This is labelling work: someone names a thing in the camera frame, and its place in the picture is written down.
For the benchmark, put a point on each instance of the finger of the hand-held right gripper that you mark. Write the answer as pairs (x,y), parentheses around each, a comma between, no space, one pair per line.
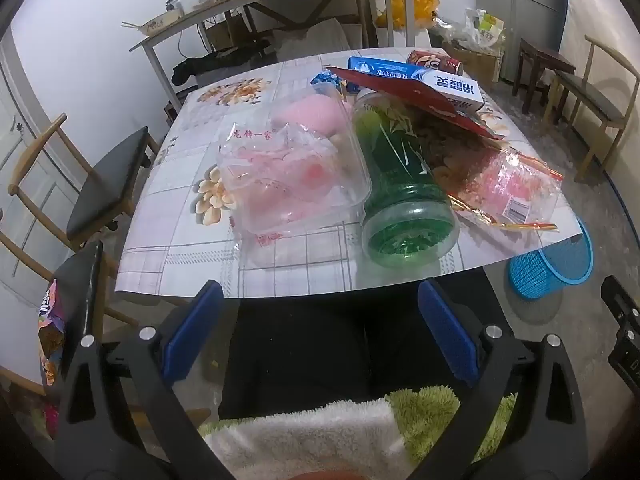
(622,310)

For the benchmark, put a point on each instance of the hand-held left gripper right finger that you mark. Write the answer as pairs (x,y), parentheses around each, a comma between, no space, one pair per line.
(447,332)

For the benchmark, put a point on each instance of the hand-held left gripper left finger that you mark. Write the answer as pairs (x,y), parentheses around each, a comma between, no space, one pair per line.
(192,332)

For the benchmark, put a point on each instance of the blue plastic basket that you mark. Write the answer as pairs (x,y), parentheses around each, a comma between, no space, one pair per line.
(545,270)

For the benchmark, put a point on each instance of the clear plastic container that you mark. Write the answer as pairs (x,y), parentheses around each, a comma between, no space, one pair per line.
(300,230)

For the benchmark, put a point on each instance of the pink clear plastic wrapper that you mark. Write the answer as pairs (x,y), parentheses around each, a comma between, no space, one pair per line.
(505,190)

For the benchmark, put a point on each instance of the green plastic bottle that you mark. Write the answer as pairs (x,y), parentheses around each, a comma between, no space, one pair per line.
(400,175)

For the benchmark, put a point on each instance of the clear plastic bag red print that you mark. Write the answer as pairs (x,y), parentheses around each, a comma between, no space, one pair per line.
(260,165)

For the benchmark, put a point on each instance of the brown printed snack bag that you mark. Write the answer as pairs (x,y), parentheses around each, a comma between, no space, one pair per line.
(450,150)

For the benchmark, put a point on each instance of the red paper packet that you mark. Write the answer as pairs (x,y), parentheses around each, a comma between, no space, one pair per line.
(430,104)

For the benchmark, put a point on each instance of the pink round sponge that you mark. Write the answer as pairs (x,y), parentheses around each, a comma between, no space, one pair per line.
(310,115)

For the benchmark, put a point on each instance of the blue white toothpaste box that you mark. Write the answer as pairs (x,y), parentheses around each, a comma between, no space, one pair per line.
(425,77)

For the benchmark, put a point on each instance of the red drink can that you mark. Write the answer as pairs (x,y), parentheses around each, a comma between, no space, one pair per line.
(435,60)

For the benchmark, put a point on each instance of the blue plastic wrapper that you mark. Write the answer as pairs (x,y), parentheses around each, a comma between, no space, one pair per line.
(326,80)

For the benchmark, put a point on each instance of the green fluffy cloth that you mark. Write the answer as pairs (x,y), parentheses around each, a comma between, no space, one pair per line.
(435,410)

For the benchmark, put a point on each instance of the wooden chair black seat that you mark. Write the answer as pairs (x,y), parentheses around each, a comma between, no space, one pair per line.
(110,180)
(80,280)

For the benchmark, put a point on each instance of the colourful snack bag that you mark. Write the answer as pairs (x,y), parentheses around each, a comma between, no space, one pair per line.
(50,340)

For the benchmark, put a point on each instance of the white fluffy towel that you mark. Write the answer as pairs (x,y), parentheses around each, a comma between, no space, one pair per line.
(310,435)

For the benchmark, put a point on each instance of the wooden armchair dark seat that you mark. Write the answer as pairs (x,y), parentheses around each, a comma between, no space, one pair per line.
(595,95)

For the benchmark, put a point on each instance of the white door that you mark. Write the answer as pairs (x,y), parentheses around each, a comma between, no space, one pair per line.
(30,160)

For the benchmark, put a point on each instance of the dark wooden stool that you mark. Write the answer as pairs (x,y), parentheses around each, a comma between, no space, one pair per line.
(545,55)

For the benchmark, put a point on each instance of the large cardboard box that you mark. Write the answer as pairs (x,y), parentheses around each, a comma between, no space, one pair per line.
(475,65)

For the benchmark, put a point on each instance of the black cloth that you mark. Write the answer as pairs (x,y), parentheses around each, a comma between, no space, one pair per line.
(215,62)

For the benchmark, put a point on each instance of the small cardboard box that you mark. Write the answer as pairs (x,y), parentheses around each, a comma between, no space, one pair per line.
(225,30)

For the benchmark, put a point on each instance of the white plastic bag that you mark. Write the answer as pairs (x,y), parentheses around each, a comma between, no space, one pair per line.
(482,30)

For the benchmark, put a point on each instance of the patterned rectangular dish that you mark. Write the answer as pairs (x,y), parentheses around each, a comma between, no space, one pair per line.
(160,22)

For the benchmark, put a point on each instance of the wooden chopsticks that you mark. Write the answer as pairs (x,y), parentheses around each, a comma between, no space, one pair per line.
(132,25)

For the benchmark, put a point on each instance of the grey sack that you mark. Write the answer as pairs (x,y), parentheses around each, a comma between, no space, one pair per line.
(310,40)

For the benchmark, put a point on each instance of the long wooden shelf table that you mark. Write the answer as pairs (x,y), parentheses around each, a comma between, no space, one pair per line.
(210,15)

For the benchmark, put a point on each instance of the yellow plastic bag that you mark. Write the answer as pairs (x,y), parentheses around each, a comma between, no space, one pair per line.
(407,10)

